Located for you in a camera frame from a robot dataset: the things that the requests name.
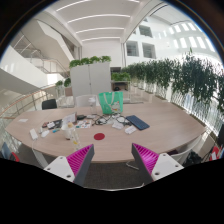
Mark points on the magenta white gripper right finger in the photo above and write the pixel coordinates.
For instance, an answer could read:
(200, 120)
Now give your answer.
(153, 166)

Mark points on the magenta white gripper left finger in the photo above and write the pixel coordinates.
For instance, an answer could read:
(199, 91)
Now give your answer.
(73, 167)

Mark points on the clear plastic water bottle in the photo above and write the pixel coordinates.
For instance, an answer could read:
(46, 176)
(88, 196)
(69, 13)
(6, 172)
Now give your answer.
(73, 135)

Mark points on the white chair near left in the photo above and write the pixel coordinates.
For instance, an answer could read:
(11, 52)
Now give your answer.
(40, 158)

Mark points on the red round coaster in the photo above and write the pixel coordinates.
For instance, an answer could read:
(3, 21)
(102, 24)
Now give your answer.
(99, 136)

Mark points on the white plastic packet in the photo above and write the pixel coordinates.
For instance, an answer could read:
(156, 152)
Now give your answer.
(130, 130)

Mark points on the white computer mouse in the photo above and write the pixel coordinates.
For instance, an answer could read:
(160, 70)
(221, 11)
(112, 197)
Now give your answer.
(44, 133)

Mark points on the dark blue tablet case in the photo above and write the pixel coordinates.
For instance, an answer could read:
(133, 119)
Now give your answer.
(137, 122)

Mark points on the white chair near right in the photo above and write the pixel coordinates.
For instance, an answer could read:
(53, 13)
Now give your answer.
(181, 154)

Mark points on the white paper card stand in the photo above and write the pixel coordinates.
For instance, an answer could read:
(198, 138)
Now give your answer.
(69, 121)

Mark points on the white power strip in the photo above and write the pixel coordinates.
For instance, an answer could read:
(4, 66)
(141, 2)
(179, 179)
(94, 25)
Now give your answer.
(33, 134)

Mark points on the white chair behind table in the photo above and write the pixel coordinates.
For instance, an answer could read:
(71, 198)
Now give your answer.
(82, 101)

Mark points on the black office chair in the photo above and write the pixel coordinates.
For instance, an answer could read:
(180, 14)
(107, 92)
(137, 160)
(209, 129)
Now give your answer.
(49, 104)

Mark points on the clear glass cup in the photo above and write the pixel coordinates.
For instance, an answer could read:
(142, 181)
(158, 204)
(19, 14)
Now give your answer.
(92, 103)

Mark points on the green tote bag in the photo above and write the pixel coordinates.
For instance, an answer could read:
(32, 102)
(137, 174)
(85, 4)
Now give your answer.
(111, 102)

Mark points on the tall white planter cabinet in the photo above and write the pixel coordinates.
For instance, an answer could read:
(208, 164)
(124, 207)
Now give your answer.
(92, 78)

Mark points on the green hedge plant row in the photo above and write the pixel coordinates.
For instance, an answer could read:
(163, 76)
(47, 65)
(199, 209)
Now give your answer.
(199, 77)

